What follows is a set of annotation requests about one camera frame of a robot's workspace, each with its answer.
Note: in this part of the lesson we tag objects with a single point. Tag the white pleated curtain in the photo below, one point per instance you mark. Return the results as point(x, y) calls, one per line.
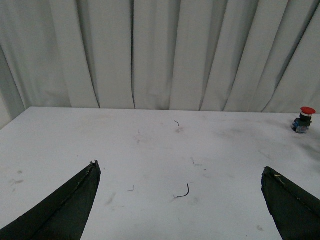
point(195, 55)

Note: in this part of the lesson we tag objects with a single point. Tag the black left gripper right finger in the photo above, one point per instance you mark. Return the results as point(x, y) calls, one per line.
point(295, 211)

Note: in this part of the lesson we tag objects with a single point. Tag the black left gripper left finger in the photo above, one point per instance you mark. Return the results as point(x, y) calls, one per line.
point(63, 215)

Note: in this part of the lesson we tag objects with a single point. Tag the red mushroom push button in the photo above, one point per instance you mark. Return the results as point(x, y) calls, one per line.
point(302, 124)

